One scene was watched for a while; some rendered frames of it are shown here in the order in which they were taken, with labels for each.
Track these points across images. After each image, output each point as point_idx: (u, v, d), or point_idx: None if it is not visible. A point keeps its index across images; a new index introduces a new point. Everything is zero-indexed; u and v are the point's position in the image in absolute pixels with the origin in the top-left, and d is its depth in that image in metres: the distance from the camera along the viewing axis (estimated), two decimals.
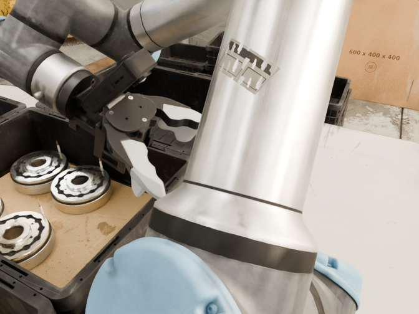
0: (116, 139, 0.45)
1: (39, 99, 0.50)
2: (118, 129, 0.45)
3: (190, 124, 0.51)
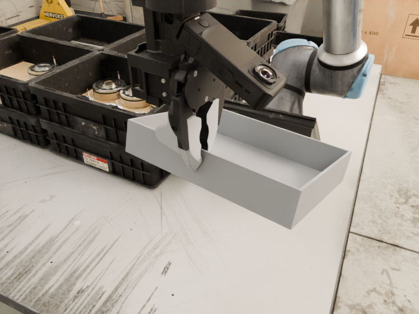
0: (185, 119, 0.40)
1: None
2: (187, 100, 0.38)
3: (202, 133, 0.46)
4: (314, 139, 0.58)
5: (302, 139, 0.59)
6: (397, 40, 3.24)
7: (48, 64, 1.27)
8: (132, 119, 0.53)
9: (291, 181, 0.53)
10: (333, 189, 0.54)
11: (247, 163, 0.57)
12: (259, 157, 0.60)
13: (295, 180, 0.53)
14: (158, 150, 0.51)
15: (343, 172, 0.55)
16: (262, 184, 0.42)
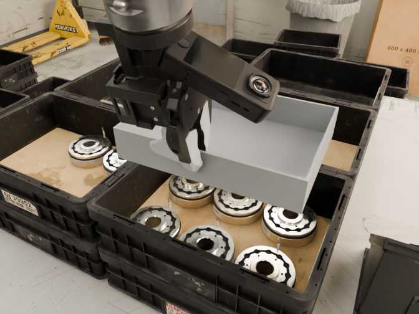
0: (184, 140, 0.39)
1: None
2: (183, 125, 0.37)
3: (197, 136, 0.45)
4: (300, 99, 0.58)
5: (287, 101, 0.59)
6: None
7: (96, 140, 0.91)
8: (117, 126, 0.51)
9: (287, 151, 0.54)
10: (327, 148, 0.55)
11: (240, 139, 0.57)
12: (248, 128, 0.60)
13: (290, 150, 0.55)
14: (153, 154, 0.50)
15: (333, 128, 0.57)
16: (267, 178, 0.43)
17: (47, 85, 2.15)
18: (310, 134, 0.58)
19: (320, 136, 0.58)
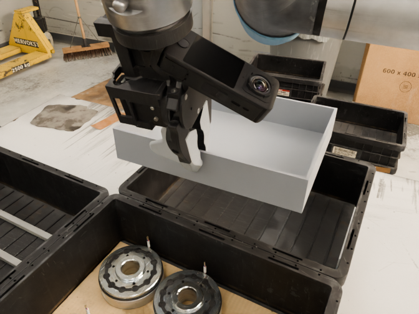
0: (183, 140, 0.39)
1: None
2: (183, 125, 0.37)
3: (197, 136, 0.45)
4: (298, 101, 0.58)
5: (286, 102, 0.59)
6: None
7: None
8: (116, 127, 0.51)
9: (286, 152, 0.54)
10: (326, 149, 0.56)
11: (239, 141, 0.57)
12: (247, 129, 0.60)
13: (289, 151, 0.55)
14: (152, 155, 0.50)
15: (332, 129, 0.57)
16: (267, 177, 0.43)
17: None
18: (308, 136, 0.58)
19: (319, 137, 0.58)
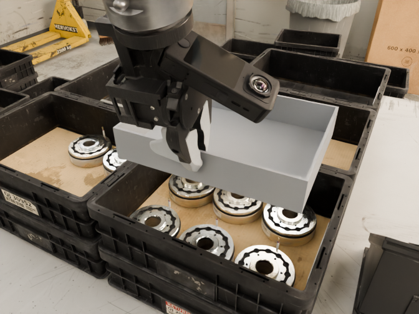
0: (184, 139, 0.39)
1: None
2: (183, 125, 0.37)
3: (197, 136, 0.45)
4: (299, 99, 0.58)
5: (287, 101, 0.59)
6: None
7: (96, 140, 0.91)
8: (117, 126, 0.51)
9: (287, 151, 0.54)
10: (327, 148, 0.55)
11: (240, 139, 0.57)
12: (248, 127, 0.60)
13: (290, 149, 0.55)
14: (153, 154, 0.50)
15: (333, 128, 0.57)
16: (267, 178, 0.43)
17: (47, 85, 2.15)
18: (310, 134, 0.58)
19: (320, 135, 0.58)
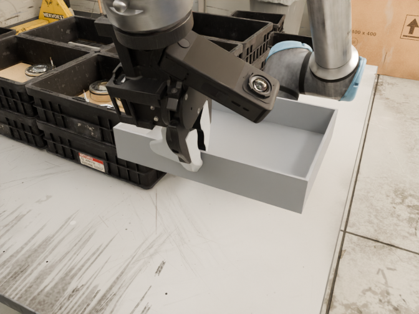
0: (184, 140, 0.39)
1: None
2: (183, 125, 0.37)
3: (197, 136, 0.45)
4: (299, 101, 0.58)
5: (287, 103, 0.59)
6: (394, 40, 3.25)
7: (45, 65, 1.28)
8: (117, 126, 0.51)
9: (287, 152, 0.54)
10: (327, 150, 0.56)
11: (239, 141, 0.57)
12: (247, 129, 0.60)
13: (290, 151, 0.55)
14: (153, 154, 0.50)
15: (332, 130, 0.57)
16: (267, 178, 0.43)
17: None
18: (309, 136, 0.58)
19: (320, 137, 0.58)
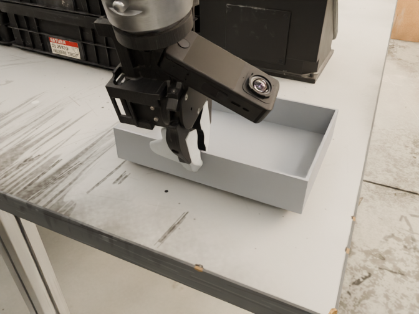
0: (184, 140, 0.39)
1: None
2: (183, 125, 0.37)
3: (197, 136, 0.45)
4: (300, 101, 0.58)
5: (287, 103, 0.59)
6: (406, 1, 3.06)
7: None
8: (117, 126, 0.51)
9: (287, 152, 0.54)
10: (327, 150, 0.56)
11: (240, 141, 0.57)
12: (248, 129, 0.60)
13: (290, 151, 0.55)
14: (153, 154, 0.50)
15: (333, 130, 0.57)
16: (267, 178, 0.43)
17: None
18: (310, 137, 0.58)
19: (320, 137, 0.58)
